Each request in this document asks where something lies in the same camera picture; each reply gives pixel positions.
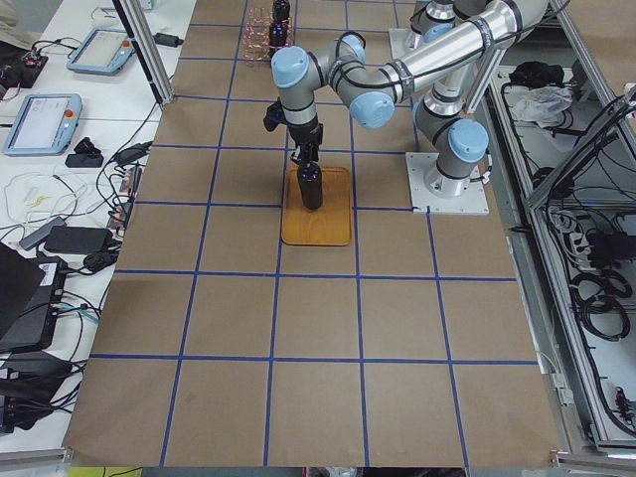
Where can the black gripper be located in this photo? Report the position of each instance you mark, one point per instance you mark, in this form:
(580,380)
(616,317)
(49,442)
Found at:
(306,133)

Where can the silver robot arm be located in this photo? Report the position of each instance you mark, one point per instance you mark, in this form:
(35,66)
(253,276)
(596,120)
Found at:
(429,14)
(450,37)

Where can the wooden tray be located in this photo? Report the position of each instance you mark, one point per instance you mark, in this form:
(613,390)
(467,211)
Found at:
(330,225)

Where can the black power adapter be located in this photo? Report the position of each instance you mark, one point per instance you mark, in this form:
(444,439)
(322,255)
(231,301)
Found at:
(167,40)

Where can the far teach pendant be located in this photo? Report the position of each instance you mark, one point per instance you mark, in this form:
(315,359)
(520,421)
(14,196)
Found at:
(103,52)

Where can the teach pendant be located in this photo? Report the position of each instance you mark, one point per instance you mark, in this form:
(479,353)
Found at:
(45,125)
(103,52)

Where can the white cloth rag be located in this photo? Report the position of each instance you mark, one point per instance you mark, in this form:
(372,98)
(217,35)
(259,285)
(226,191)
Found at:
(544,106)

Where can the black power brick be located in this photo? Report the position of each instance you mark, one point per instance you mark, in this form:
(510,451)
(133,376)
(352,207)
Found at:
(77,240)

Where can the near teach pendant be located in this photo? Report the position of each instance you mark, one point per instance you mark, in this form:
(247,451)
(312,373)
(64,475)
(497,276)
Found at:
(45,125)

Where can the black laptop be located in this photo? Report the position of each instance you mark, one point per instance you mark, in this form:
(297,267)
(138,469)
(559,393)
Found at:
(30,290)

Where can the copper wire bottle basket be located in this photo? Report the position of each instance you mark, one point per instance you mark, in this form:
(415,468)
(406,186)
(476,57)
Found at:
(255,34)

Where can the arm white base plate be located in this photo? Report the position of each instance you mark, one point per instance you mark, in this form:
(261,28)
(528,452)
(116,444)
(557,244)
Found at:
(405,43)
(433,193)

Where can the aluminium frame post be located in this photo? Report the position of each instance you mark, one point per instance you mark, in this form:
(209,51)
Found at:
(135,24)

